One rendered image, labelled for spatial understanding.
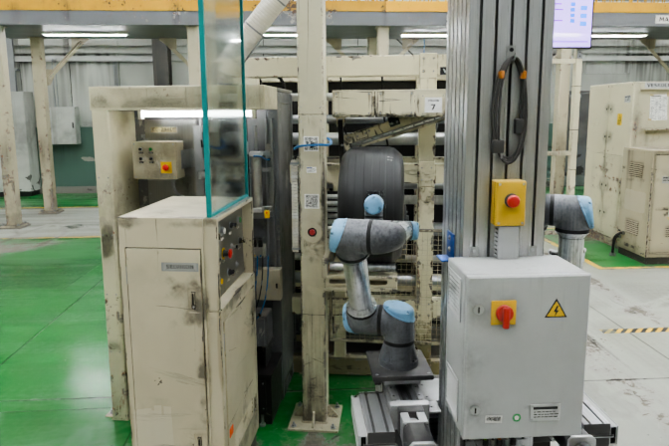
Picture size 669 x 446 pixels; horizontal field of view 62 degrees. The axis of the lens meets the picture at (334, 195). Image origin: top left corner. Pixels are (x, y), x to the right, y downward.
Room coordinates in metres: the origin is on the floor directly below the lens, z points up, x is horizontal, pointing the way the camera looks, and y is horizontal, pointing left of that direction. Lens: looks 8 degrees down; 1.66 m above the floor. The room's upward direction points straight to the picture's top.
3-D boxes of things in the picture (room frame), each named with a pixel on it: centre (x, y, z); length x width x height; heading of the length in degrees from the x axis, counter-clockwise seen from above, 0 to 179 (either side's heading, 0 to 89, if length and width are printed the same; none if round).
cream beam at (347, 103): (3.10, -0.30, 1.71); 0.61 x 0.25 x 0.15; 84
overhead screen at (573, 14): (6.09, -2.46, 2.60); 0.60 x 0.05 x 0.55; 93
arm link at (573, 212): (1.97, -0.86, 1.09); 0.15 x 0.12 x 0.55; 67
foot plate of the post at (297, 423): (2.82, 0.11, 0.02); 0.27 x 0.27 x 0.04; 84
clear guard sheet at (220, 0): (2.34, 0.45, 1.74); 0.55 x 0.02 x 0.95; 174
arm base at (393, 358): (1.99, -0.24, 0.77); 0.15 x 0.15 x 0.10
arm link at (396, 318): (1.99, -0.23, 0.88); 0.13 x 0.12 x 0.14; 75
